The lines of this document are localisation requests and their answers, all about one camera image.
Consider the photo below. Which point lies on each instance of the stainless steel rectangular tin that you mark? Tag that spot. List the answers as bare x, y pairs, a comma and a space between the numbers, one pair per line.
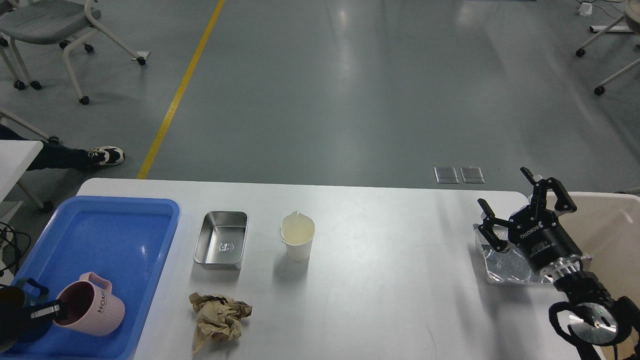
222, 240

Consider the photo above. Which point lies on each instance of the person in dark trousers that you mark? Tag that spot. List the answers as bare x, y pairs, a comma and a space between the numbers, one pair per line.
56, 156

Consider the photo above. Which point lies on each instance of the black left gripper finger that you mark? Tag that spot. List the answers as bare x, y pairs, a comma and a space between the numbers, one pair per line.
56, 310

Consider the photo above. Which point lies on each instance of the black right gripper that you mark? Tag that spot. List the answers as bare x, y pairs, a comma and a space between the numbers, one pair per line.
540, 240

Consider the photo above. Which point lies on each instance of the pink ribbed mug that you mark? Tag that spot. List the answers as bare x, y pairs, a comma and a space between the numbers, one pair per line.
91, 306

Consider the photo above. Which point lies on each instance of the blue plastic tray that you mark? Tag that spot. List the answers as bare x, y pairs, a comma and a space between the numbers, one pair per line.
125, 240

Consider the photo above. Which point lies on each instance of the dark blue HOME mug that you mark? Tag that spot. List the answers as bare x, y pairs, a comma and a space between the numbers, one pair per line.
34, 294

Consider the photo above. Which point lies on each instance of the white side table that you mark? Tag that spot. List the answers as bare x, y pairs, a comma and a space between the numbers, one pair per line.
15, 157

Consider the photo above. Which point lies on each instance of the floor outlet plate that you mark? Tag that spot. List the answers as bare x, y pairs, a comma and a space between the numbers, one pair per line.
472, 174
446, 175

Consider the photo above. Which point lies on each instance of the right floor outlet plate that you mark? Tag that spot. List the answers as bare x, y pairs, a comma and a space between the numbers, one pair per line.
472, 174

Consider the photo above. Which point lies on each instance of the left floor outlet plate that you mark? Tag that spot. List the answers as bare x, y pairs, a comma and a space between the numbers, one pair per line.
446, 175

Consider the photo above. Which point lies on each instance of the grey office chair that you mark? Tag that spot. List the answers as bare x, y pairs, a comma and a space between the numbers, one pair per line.
48, 22

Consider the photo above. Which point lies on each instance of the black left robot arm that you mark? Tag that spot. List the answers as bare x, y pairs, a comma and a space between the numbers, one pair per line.
22, 323

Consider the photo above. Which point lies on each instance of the crumpled brown paper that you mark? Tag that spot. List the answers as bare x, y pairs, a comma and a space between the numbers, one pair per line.
218, 318

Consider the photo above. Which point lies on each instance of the beige plastic bin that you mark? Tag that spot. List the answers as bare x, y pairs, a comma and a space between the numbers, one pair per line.
606, 229

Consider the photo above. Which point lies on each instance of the white paper cup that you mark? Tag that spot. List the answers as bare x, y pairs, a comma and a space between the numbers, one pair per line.
297, 232

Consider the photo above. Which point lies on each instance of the aluminium foil tray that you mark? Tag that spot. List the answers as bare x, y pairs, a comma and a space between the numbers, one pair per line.
507, 269

